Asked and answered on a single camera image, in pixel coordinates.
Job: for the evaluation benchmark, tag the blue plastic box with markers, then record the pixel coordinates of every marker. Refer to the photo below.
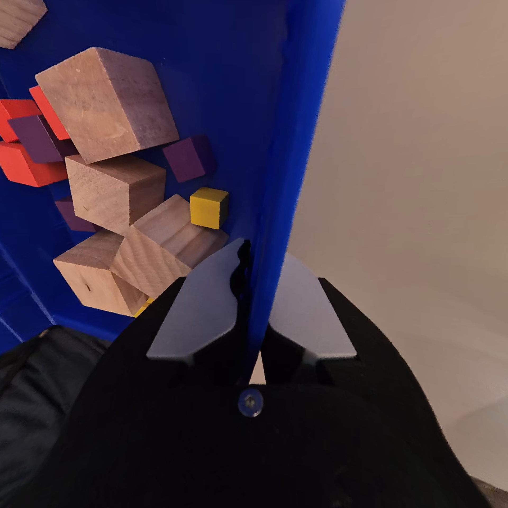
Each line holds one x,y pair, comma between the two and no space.
238,99

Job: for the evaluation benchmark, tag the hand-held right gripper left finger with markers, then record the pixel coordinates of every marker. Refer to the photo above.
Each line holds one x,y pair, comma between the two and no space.
194,313

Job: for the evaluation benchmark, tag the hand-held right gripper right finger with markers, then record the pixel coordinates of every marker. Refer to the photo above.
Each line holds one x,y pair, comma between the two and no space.
313,321

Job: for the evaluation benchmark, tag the pile of wooden cubes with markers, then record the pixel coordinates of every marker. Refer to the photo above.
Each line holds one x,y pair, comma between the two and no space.
107,103

